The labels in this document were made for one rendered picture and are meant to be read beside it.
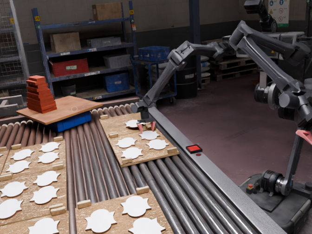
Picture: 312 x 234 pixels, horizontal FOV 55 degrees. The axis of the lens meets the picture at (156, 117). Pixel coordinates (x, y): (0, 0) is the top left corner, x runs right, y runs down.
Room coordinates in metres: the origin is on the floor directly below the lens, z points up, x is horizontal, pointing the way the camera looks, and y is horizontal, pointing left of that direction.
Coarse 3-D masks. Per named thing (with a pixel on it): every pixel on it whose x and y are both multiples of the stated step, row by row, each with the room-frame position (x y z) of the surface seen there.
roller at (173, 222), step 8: (112, 112) 2.47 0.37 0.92; (144, 168) 1.45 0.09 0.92; (144, 176) 1.39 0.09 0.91; (152, 176) 1.37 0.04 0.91; (152, 184) 1.29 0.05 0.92; (152, 192) 1.24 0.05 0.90; (160, 192) 1.21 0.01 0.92; (160, 200) 1.15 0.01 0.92; (168, 208) 1.08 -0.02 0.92; (168, 216) 1.04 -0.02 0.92; (176, 224) 0.98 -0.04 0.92; (176, 232) 0.94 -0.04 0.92; (184, 232) 0.94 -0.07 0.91
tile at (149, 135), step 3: (144, 132) 1.89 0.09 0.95; (147, 132) 1.89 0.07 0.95; (150, 132) 1.88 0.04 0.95; (153, 132) 1.88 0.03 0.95; (141, 135) 1.85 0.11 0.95; (144, 135) 1.84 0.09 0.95; (147, 135) 1.84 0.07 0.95; (150, 135) 1.84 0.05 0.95; (153, 135) 1.83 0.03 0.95; (156, 135) 1.83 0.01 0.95; (159, 135) 1.83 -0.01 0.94; (144, 138) 1.80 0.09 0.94; (147, 138) 1.79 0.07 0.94; (150, 138) 1.79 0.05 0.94; (153, 138) 1.78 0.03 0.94
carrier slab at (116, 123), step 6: (126, 114) 2.33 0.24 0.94; (132, 114) 2.32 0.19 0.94; (138, 114) 2.31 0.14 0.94; (102, 120) 2.24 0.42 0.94; (108, 120) 2.23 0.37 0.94; (114, 120) 2.21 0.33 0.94; (120, 120) 2.20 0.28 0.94; (126, 120) 2.19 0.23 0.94; (102, 126) 2.11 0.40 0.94; (108, 126) 2.09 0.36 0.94; (114, 126) 2.08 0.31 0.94; (120, 126) 2.07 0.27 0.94; (144, 126) 2.03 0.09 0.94; (108, 132) 1.97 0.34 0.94; (120, 132) 1.95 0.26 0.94; (126, 132) 1.95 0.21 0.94; (132, 132) 1.94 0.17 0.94
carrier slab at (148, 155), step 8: (120, 136) 1.88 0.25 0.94; (128, 136) 1.87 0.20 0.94; (136, 136) 1.86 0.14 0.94; (160, 136) 1.82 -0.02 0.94; (112, 144) 1.76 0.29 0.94; (136, 144) 1.73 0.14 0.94; (144, 144) 1.72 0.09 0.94; (120, 152) 1.64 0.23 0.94; (144, 152) 1.61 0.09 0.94; (152, 152) 1.60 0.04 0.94; (160, 152) 1.59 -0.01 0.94; (176, 152) 1.58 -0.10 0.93; (120, 160) 1.54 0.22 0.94; (136, 160) 1.52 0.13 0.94; (144, 160) 1.52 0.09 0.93
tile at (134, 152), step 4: (128, 148) 1.67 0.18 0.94; (132, 148) 1.66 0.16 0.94; (136, 148) 1.66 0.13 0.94; (124, 152) 1.62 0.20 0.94; (128, 152) 1.61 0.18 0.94; (132, 152) 1.61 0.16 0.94; (136, 152) 1.60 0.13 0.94; (140, 152) 1.60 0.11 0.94; (124, 156) 1.57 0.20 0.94; (128, 156) 1.56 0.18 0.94; (132, 156) 1.55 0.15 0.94; (136, 156) 1.55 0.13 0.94
